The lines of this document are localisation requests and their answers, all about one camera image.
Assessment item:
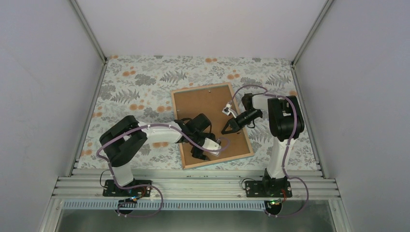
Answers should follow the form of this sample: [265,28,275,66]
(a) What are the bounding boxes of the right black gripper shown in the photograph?
[222,110,262,135]

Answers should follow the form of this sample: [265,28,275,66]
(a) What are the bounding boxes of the teal and wood picture frame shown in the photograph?
[170,82,255,170]

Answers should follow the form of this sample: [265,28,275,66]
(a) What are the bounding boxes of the brown backing board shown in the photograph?
[174,85,251,166]

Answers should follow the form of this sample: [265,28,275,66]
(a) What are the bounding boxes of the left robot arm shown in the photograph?
[99,114,221,196]

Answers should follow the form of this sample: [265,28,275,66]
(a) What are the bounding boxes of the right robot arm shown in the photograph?
[221,93,305,198]

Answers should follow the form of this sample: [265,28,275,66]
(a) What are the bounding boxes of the floral patterned table mat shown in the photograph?
[77,55,317,171]

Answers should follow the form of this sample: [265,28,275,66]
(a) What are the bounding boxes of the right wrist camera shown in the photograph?
[222,101,237,118]

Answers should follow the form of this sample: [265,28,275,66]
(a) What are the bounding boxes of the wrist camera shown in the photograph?
[202,138,222,157]
[222,101,237,118]

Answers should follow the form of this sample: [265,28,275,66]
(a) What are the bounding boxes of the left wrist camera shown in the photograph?
[202,138,222,157]

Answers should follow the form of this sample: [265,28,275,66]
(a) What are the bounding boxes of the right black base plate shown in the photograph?
[245,180,293,198]

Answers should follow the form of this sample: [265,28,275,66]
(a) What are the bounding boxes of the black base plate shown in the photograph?
[245,180,293,198]
[102,180,152,198]

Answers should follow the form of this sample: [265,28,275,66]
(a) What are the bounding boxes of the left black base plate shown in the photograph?
[102,180,152,198]

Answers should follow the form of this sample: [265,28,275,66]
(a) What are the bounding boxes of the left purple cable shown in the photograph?
[96,123,231,218]

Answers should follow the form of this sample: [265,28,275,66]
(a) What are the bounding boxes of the aluminium rail base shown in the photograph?
[52,169,340,200]

